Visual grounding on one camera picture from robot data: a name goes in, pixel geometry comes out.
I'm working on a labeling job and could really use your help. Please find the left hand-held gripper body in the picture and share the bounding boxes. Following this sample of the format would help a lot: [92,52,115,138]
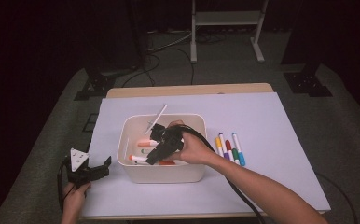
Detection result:
[63,148,93,189]

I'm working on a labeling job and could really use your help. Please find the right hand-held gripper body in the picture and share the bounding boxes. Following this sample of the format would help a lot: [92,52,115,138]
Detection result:
[144,104,186,155]

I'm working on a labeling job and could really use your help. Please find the peach cap marker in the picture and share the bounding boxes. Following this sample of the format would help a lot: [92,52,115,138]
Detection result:
[136,139,159,148]

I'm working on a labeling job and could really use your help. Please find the orange cap marker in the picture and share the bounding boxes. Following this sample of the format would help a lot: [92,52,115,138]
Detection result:
[128,154,176,166]

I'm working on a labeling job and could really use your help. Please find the white plastic bin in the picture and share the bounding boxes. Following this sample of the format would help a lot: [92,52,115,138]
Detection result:
[116,113,209,185]

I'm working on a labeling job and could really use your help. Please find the yellow cap marker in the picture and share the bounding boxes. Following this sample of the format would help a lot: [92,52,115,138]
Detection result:
[215,136,225,158]

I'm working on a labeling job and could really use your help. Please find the purple cap marker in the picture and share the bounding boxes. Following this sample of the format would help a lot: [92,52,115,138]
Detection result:
[218,133,231,161]

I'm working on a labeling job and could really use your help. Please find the red cap marker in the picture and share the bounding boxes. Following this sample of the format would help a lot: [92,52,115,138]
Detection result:
[225,139,236,163]

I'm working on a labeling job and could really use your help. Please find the person's left hand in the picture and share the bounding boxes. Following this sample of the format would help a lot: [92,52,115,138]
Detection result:
[62,182,92,217]

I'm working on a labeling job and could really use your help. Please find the person's right hand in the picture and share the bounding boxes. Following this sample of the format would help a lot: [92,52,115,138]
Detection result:
[168,119,216,166]

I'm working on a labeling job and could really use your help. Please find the pale lavender table mat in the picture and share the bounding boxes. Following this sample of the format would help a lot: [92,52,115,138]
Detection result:
[81,91,331,217]

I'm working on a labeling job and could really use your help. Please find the black stand base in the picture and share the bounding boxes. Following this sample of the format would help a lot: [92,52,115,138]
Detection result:
[74,66,118,102]
[283,63,334,98]

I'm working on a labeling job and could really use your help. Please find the white metal stand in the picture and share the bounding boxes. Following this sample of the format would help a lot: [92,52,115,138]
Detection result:
[189,0,270,64]

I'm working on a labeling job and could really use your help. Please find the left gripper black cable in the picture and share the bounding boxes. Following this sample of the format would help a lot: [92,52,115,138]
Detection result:
[57,157,71,213]

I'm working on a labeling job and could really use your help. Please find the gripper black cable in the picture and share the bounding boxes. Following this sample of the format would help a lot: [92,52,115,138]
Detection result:
[174,124,266,224]
[57,157,71,213]

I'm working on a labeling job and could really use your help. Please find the white floor cable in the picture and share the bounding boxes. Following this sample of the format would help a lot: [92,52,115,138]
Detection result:
[147,29,192,52]

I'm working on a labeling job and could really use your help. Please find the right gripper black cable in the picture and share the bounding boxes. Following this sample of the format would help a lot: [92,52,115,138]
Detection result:
[174,124,266,224]

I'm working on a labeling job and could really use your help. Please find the thin black floor cable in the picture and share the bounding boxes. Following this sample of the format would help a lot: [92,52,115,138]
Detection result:
[314,172,358,224]

